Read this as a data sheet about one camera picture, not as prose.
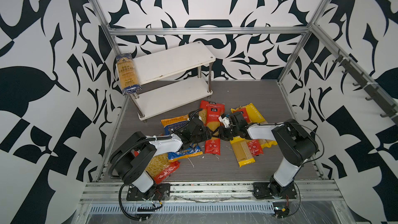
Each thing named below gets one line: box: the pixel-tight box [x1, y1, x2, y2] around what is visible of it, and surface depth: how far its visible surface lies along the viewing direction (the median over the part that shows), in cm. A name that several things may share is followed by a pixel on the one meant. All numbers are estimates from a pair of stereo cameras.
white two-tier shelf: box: [130, 41, 217, 122], surface depth 104 cm
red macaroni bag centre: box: [199, 100, 209, 126], surface depth 101 cm
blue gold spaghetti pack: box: [115, 52, 142, 95], surface depth 74 cm
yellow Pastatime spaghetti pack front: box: [229, 135, 256, 168], surface depth 86 cm
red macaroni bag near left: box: [145, 152, 181, 185], surface depth 79 cm
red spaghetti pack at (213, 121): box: [204, 105, 222, 156], surface depth 92 cm
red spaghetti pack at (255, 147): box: [247, 138, 264, 157], surface depth 87 cm
